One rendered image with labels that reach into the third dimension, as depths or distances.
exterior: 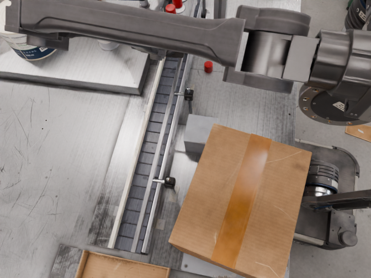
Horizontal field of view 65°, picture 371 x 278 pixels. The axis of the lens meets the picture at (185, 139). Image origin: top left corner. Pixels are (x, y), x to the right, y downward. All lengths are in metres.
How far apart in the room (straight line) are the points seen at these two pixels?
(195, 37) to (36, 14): 0.22
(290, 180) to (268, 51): 0.36
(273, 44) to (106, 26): 0.22
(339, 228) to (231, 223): 1.02
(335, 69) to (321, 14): 2.34
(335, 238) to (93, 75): 1.29
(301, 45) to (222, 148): 0.37
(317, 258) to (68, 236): 1.32
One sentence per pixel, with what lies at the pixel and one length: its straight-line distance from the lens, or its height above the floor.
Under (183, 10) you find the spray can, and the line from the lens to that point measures 1.09.
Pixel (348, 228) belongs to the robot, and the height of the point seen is 0.28.
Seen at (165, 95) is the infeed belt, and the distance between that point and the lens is 1.06.
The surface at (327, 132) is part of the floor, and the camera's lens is 2.10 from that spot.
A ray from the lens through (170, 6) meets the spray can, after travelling 1.04.
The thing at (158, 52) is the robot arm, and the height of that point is 1.14.
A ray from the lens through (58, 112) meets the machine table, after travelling 1.22.
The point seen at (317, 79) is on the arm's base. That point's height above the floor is 1.45.
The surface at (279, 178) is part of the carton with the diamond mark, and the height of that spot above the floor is 1.12.
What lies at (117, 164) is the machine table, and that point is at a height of 0.83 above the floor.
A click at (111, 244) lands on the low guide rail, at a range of 0.89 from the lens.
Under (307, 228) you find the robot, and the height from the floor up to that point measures 0.24.
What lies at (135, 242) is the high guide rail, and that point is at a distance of 0.82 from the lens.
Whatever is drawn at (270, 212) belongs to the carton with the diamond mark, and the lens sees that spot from 0.67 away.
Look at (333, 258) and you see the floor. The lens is 1.89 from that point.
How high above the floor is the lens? 1.76
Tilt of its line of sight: 65 degrees down
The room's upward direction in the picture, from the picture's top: 10 degrees counter-clockwise
